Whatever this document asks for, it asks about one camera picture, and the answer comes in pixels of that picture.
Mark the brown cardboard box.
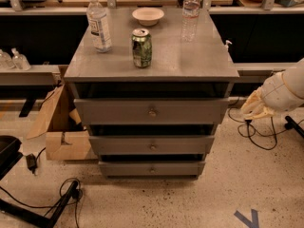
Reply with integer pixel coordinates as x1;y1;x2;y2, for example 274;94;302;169
26;65;98;162

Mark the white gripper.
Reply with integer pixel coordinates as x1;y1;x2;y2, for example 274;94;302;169
240;71;304;120

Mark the small white pump dispenser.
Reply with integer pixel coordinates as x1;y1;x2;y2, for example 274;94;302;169
224;40;233;51

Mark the white paper bowl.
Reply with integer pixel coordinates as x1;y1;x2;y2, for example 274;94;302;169
132;8;164;27

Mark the clear plastic water bottle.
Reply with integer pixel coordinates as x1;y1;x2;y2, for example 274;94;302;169
181;0;200;42

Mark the sanitizer pump bottle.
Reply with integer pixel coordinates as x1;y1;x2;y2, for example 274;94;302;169
11;47;31;70
0;49;15;69

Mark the grey wooden drawer cabinet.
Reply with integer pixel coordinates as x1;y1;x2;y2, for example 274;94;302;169
63;6;240;180

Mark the labelled clear water bottle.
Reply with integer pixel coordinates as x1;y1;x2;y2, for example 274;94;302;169
86;0;112;53

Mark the black stand leg right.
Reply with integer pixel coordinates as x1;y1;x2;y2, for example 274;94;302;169
285;116;304;138

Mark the green soda can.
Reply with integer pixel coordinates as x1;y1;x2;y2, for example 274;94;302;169
132;28;152;68

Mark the black metal stand leg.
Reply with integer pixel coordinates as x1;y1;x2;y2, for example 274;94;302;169
0;178;83;228

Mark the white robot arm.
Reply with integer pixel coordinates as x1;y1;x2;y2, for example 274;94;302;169
241;59;304;120

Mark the grey drawer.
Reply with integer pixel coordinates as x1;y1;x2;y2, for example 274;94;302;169
98;161;205;177
89;135;214;155
74;99;228;124

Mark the grey top drawer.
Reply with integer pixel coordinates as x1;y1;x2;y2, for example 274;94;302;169
74;99;228;124

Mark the black power adapter left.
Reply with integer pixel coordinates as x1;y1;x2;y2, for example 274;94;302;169
26;154;37;173

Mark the grey bottom drawer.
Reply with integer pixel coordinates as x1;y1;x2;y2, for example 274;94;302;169
98;161;205;177

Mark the black floor cable right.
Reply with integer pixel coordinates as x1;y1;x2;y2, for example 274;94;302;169
227;107;304;151

